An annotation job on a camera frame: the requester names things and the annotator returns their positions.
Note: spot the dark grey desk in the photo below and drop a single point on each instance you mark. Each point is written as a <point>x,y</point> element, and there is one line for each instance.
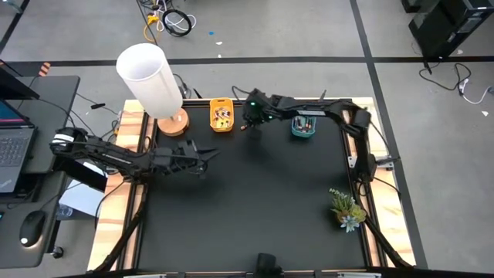
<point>50,193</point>

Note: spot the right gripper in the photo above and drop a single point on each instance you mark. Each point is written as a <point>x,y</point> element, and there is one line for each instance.
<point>258,108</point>

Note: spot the black caster wheel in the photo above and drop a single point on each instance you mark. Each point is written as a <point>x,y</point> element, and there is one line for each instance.
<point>58,253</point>

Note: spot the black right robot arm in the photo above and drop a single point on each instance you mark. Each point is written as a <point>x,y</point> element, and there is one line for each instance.
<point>328,110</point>

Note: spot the black computer mouse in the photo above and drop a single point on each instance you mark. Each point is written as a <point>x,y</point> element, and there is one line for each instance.
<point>31,228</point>

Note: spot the orange black striped block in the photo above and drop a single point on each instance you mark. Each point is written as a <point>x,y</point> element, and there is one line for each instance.
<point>44,68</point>

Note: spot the teal plastic basket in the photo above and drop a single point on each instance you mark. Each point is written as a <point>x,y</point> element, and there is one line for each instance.
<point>303,134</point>

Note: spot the black equipment cabinet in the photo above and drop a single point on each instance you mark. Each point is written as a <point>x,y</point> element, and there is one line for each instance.
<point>444,27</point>

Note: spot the yellow plastic basket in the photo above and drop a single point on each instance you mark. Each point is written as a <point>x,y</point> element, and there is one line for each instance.
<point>222,129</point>

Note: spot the black laptop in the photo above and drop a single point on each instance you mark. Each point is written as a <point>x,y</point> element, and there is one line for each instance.
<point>15,150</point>

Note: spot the white shade wooden lamp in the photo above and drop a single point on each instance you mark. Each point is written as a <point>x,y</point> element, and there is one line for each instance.
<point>148,77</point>

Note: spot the black monitor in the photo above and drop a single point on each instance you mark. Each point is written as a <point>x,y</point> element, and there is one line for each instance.
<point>11,85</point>

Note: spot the black antenna stick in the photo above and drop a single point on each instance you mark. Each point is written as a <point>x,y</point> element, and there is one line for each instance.
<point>197,93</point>
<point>322,94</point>

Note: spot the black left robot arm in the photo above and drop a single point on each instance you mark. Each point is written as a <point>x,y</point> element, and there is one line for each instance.
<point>116,156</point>

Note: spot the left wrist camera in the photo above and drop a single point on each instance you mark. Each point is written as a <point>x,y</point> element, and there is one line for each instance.
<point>189,145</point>

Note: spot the black rounded object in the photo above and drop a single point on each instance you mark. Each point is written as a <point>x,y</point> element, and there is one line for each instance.
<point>266,264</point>

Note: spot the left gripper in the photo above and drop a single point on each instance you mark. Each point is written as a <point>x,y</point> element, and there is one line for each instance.
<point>185,160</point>

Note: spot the white box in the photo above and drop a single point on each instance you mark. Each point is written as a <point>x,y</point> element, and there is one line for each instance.
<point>81,195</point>

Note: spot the artificial succulent plant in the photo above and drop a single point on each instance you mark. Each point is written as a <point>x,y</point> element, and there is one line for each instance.
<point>347,210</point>

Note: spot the black desk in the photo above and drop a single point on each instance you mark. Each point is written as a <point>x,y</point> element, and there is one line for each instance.
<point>50,112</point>

